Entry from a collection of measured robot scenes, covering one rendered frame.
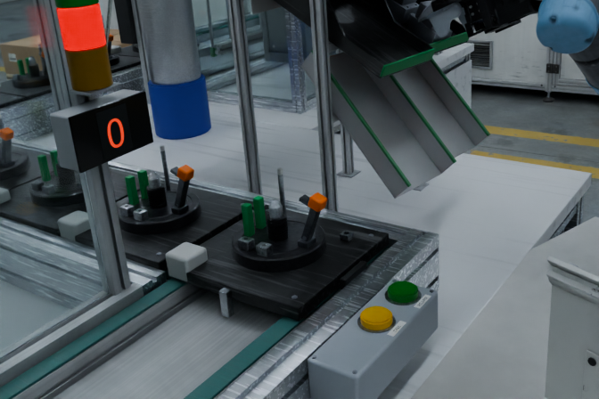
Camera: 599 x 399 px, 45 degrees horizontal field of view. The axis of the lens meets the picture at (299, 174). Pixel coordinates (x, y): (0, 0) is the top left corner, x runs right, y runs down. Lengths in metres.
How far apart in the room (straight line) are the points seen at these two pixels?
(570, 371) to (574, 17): 0.43
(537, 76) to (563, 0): 4.13
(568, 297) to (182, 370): 0.47
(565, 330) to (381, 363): 0.21
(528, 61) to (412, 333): 4.26
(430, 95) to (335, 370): 0.71
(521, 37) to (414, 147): 3.86
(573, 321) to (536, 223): 0.59
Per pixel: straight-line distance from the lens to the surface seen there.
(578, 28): 0.99
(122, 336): 1.02
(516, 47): 5.12
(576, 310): 0.82
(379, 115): 1.26
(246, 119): 1.29
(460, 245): 1.31
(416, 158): 1.25
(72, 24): 0.90
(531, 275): 1.23
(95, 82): 0.91
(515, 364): 1.03
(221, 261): 1.07
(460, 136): 1.39
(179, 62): 1.92
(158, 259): 1.10
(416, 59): 1.18
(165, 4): 1.89
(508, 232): 1.36
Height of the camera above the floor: 1.47
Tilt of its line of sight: 22 degrees down
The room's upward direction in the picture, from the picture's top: 5 degrees counter-clockwise
